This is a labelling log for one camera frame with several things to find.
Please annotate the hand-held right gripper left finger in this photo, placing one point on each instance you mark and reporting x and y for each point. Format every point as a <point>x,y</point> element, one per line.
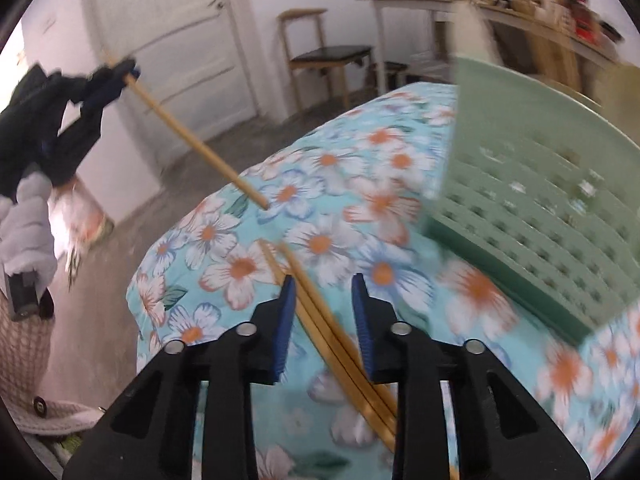
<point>284,320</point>

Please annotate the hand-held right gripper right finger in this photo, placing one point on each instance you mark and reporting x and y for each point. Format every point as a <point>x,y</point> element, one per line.
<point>362,320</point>

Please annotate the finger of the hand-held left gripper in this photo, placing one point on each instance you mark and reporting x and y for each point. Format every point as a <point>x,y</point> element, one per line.
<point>115,67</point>
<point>95,110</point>

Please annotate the long wooden chopstick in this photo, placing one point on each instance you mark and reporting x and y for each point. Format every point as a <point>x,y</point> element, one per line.
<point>322,340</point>
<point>200,145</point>
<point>341,337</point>

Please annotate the green plastic utensil holder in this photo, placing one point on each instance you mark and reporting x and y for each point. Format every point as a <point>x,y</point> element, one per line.
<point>525,170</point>

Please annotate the person's left hand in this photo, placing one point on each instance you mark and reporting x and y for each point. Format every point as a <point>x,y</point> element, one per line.
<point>27,230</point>

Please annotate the white panelled door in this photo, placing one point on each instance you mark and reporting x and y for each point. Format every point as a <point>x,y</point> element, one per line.
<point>165,35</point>

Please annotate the plastic bag with orange print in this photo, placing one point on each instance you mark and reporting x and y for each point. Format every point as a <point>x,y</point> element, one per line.
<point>85,220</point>

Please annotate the floral blue tablecloth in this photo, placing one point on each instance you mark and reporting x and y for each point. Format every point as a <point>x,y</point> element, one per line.
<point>350,200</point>

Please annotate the wooden chair with black seat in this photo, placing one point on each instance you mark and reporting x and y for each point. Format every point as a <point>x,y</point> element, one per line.
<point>325,52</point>

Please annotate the beige knitted sweater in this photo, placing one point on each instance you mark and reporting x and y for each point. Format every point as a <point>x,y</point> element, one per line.
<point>25,360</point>

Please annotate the white-legged wooden-top desk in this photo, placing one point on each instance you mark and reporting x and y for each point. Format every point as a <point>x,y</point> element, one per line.
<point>410,2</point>

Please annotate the beige rice paddle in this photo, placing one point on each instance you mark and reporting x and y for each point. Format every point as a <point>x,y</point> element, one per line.
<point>470,35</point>

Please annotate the red box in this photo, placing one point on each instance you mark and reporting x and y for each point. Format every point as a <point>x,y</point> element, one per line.
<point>586,25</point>

